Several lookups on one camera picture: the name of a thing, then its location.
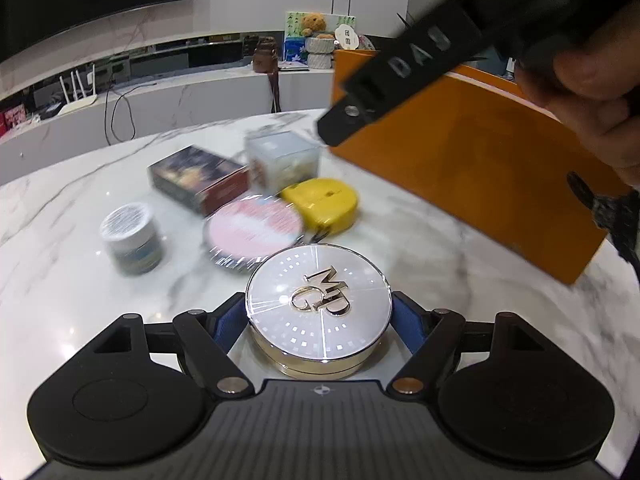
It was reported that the white gold compact case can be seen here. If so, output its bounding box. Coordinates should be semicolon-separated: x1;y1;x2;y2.
245;244;393;380

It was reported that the dark picture card box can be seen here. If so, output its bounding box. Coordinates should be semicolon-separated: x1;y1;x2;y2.
148;145;250;217

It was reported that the person right hand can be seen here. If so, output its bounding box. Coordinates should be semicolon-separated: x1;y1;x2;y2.
515;3;639;188

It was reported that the pink round tin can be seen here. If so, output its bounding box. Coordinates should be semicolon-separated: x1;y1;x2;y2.
203;195;305;271

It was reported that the white round jar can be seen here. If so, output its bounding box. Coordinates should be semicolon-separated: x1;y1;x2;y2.
100;203;164;275

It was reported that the orange storage box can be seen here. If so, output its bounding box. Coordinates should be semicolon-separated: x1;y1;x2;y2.
332;66;629;285

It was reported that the yellow round case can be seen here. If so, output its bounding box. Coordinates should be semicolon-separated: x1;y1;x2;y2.
279;178;359;235

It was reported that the teddy bear picture pile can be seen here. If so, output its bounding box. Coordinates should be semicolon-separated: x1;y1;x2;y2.
282;11;375;70

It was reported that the clear cube box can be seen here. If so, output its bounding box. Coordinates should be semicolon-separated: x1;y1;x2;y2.
244;131;320;195

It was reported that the white marble TV console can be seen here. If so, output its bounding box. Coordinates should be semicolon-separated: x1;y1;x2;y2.
0;64;336;175

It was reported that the white wifi router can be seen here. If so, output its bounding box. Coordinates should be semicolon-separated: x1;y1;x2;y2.
58;64;98;115

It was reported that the black hanging cable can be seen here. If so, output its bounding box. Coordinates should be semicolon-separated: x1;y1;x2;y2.
102;84;138;148

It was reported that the brown leather camera bag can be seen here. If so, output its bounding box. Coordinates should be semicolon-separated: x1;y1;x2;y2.
252;37;282;113

